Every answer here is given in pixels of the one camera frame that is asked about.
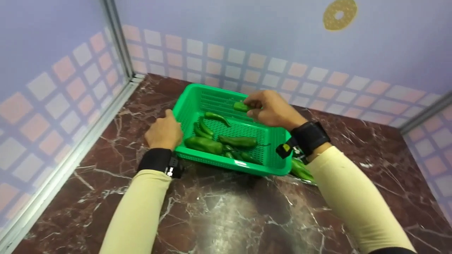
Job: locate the person's left hand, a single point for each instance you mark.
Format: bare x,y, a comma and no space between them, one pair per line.
163,134

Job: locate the person's right hand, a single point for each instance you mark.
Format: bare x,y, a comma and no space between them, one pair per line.
277,109

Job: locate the green chili pepper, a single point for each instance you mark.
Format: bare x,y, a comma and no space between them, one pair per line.
241,106
301,171

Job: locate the green plastic basket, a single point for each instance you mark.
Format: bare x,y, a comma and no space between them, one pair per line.
212,100

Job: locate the person's right forearm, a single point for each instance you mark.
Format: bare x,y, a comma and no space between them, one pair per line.
353,204

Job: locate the person's left forearm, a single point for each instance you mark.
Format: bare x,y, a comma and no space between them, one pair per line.
137,211

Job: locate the black wrist band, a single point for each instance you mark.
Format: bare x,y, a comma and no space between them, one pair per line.
157,159
310,137

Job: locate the pile of green chilies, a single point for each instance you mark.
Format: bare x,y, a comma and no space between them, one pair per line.
204,144

